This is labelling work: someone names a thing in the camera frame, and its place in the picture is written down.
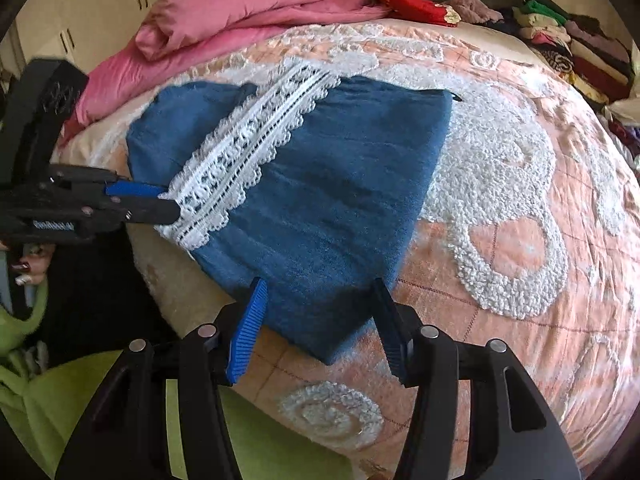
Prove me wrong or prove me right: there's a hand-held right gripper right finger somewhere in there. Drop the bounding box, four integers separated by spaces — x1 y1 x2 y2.
370 278 583 480

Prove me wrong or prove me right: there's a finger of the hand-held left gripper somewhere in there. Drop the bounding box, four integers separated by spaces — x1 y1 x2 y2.
102 180 168 200
122 198 181 226

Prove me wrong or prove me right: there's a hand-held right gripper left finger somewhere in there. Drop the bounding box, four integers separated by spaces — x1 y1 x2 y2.
55 277 269 480

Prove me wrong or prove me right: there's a blue denim pants lace trim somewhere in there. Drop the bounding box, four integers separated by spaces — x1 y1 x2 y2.
126 76 461 366

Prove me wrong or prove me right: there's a person's left hand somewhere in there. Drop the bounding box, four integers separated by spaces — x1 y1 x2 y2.
0 240 56 288

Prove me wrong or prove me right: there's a black garment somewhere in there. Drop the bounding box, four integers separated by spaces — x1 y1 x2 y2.
30 230 181 366

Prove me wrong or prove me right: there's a peach white fleece bedspread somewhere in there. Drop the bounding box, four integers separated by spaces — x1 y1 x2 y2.
57 17 640 466

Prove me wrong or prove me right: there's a cream wardrobe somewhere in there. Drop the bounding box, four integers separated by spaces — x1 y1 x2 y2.
0 0 201 71

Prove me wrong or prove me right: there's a pink quilt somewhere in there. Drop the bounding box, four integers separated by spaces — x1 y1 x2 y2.
55 0 396 148

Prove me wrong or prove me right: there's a light green cloth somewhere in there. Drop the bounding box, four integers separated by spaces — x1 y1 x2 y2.
0 280 351 480

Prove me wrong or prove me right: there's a purple cloth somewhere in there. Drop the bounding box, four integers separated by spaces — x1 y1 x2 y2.
612 122 640 166

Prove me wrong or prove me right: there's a mauve fuzzy cloth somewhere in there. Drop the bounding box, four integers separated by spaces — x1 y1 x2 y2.
452 0 506 23

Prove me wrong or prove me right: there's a stack of folded clothes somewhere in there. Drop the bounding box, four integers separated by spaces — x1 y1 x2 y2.
510 0 636 106

